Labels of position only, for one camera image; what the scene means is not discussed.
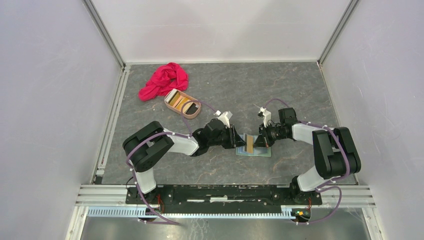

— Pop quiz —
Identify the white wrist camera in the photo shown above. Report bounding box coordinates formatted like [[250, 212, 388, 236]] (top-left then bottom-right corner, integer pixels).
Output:
[[214, 110, 233, 128], [258, 107, 272, 128]]

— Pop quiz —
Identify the aluminium frame rail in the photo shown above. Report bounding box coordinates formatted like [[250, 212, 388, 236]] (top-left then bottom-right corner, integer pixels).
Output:
[[76, 185, 376, 219]]

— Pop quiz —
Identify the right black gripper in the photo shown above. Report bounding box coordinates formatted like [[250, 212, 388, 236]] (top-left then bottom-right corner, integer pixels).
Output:
[[252, 122, 287, 148]]

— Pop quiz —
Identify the purple cable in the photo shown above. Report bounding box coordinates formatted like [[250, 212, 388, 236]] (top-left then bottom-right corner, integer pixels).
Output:
[[263, 98, 351, 226], [125, 99, 220, 227]]

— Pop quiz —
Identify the green card holder wallet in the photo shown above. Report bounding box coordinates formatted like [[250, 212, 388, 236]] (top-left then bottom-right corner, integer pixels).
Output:
[[235, 133, 272, 157]]

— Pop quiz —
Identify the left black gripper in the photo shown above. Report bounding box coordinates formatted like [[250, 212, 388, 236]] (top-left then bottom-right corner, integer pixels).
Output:
[[208, 124, 247, 150]]

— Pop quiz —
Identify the pink oval card tray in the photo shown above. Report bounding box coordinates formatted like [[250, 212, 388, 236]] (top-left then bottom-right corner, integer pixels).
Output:
[[164, 90, 201, 119]]

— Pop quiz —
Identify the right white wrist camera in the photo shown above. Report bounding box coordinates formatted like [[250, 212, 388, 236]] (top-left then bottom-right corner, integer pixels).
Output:
[[258, 107, 272, 128]]

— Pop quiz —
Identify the gold card in tray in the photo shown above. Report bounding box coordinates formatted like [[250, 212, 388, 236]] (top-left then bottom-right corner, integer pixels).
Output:
[[173, 95, 191, 112]]

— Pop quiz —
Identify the red crumpled cloth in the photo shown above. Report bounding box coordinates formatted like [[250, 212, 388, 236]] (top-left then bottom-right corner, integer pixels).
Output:
[[138, 62, 189, 102]]

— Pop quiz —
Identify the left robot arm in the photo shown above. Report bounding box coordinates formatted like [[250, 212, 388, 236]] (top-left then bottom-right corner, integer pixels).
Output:
[[122, 118, 246, 204]]

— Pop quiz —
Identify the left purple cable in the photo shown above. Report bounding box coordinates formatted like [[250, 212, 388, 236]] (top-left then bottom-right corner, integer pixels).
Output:
[[125, 99, 220, 227]]

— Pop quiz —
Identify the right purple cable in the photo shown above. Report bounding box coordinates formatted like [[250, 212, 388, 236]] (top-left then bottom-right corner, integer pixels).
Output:
[[263, 98, 351, 226]]

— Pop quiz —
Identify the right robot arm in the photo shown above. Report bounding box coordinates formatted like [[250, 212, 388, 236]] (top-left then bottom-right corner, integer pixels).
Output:
[[253, 107, 362, 204]]

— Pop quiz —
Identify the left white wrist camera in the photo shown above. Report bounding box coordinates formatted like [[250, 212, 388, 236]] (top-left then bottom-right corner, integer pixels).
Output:
[[214, 110, 233, 128]]

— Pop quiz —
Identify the stack of upright cards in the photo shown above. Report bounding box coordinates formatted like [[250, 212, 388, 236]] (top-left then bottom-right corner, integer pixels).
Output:
[[164, 88, 179, 104]]

